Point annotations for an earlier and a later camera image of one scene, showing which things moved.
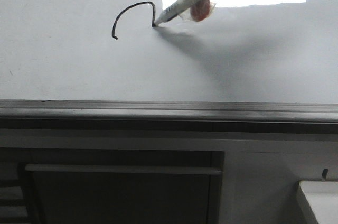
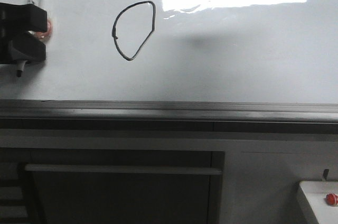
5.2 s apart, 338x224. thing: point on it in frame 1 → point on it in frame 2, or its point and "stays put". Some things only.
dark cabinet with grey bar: [111, 186] stays put
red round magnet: [199, 11] → [43, 36]
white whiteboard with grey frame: [79, 50] stays put
